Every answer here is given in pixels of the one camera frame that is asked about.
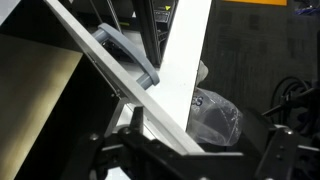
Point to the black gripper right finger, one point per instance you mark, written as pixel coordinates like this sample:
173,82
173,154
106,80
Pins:
284,154

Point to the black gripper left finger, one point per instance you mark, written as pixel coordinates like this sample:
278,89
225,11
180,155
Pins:
131,152

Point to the white oven cabinet door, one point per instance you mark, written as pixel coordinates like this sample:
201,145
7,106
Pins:
158,122

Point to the clear plastic bag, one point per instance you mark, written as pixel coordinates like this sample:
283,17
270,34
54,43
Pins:
212,118

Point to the white toy kitchen unit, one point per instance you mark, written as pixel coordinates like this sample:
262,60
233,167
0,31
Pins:
51,95

